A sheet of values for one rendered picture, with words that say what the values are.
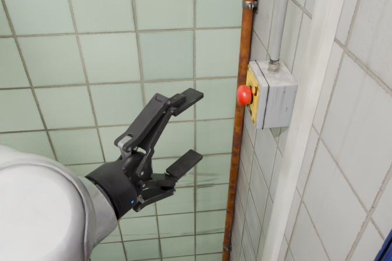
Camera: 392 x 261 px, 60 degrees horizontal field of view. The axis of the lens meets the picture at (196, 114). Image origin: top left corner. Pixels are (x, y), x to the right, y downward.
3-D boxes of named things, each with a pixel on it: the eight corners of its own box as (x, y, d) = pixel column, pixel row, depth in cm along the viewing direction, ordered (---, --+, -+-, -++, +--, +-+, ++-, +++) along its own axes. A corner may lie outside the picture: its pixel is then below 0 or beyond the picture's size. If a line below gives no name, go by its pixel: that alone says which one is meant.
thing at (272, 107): (275, 99, 75) (282, 58, 69) (290, 127, 67) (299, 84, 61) (242, 101, 74) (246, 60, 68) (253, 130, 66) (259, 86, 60)
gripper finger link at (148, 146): (125, 165, 51) (119, 164, 50) (160, 101, 52) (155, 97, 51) (143, 177, 49) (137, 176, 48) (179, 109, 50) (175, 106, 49)
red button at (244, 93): (251, 97, 70) (253, 80, 68) (256, 108, 67) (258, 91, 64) (234, 98, 70) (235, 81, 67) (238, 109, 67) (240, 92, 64)
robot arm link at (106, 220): (51, 230, 47) (86, 204, 51) (91, 269, 43) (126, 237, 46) (32, 186, 42) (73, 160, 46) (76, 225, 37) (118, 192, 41)
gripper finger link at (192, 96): (161, 109, 52) (160, 105, 52) (189, 91, 57) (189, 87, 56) (175, 116, 51) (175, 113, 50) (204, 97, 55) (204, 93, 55)
